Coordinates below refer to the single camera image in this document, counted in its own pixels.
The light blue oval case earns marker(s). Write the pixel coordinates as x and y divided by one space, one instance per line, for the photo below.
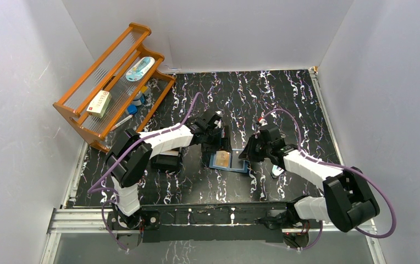
139 70

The blue card holder wallet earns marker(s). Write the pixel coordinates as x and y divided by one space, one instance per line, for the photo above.
236 165

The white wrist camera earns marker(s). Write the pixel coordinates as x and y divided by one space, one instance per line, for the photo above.
261 122
217 121

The blue small object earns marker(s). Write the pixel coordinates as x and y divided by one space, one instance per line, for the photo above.
138 101

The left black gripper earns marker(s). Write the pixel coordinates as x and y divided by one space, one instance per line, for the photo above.
216 138

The white red small box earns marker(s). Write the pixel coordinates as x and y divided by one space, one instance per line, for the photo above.
98 105

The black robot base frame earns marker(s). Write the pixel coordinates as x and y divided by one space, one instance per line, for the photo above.
272 222

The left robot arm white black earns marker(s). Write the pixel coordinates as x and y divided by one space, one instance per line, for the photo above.
130 155

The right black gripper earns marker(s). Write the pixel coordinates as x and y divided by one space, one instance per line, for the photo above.
248 153

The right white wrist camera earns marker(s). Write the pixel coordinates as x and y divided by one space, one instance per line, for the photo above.
261 122

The orange wooden shelf rack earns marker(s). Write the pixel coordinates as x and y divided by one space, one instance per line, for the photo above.
108 73

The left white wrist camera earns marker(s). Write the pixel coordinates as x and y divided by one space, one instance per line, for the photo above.
217 121

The grey pen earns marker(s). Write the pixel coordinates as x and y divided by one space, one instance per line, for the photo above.
120 123

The white plastic clip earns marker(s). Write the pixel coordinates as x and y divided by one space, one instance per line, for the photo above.
276 172

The black plastic card box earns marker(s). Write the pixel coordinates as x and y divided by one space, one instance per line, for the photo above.
167 161

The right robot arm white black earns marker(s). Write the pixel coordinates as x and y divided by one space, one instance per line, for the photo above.
347 199

